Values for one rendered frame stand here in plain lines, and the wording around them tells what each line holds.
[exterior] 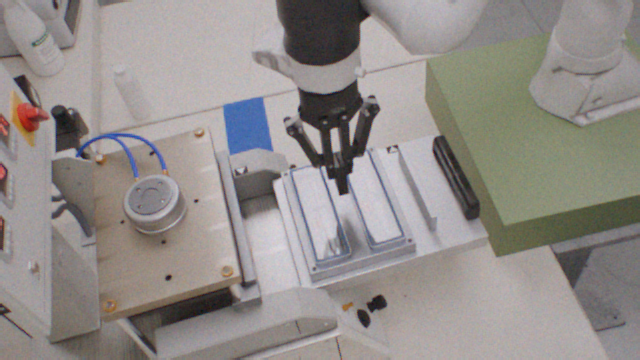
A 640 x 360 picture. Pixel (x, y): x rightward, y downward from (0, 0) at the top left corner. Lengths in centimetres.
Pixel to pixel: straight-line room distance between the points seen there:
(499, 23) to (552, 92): 159
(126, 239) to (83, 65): 87
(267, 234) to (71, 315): 32
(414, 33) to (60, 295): 60
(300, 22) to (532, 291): 72
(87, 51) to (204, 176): 88
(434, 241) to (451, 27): 42
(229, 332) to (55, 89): 94
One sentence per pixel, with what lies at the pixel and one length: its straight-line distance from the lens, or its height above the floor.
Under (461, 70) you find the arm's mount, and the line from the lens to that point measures 133.
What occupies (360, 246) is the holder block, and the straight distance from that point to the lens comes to 92.
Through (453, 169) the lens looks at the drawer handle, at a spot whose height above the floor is 101.
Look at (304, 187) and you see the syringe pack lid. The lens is 98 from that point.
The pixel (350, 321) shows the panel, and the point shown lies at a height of 88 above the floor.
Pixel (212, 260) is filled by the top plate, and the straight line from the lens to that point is 81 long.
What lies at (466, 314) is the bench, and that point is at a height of 75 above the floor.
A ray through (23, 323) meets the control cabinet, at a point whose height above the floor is 119.
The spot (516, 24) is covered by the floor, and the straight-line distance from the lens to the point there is 283.
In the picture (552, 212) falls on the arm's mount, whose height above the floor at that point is 86.
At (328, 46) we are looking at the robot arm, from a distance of 66.
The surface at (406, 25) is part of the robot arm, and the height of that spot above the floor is 139.
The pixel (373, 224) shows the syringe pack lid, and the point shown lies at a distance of 93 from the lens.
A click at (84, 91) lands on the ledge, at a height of 79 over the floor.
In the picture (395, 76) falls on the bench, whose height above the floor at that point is 75.
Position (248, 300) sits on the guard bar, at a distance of 85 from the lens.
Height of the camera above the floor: 179
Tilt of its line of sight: 53 degrees down
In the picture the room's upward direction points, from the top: 10 degrees counter-clockwise
